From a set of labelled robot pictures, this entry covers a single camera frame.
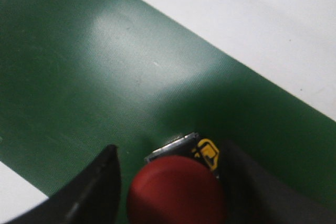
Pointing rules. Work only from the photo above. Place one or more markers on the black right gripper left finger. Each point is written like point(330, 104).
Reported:
point(93, 196)

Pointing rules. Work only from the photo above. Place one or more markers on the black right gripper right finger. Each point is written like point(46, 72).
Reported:
point(255, 196)

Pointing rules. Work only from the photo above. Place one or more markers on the green conveyor belt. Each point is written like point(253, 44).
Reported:
point(77, 75)

